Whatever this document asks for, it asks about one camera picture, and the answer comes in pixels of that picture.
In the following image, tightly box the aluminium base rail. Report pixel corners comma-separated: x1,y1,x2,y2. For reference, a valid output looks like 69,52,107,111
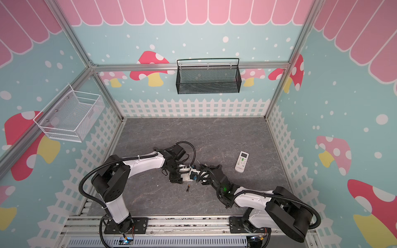
55,215,321,248

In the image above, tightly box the black mesh wall basket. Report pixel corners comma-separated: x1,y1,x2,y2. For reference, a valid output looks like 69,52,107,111
176,58,242,95

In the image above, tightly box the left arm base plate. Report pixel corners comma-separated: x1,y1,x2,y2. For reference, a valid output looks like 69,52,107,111
104,217,149,235

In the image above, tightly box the white slotted cable duct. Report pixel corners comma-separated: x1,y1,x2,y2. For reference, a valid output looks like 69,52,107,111
66,237,249,248

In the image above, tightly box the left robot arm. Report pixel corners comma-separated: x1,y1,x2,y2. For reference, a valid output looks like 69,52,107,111
79,141,196,234

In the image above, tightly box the white mesh wall basket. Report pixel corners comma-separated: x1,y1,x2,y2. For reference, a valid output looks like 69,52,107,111
33,85,105,143

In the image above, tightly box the white remote control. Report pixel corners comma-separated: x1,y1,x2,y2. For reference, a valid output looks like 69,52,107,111
181,172,193,182
235,151,249,173

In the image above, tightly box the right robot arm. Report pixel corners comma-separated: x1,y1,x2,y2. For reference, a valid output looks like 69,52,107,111
189,165,322,243

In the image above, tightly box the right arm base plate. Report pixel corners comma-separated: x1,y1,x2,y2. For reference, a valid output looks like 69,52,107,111
228,216,249,234

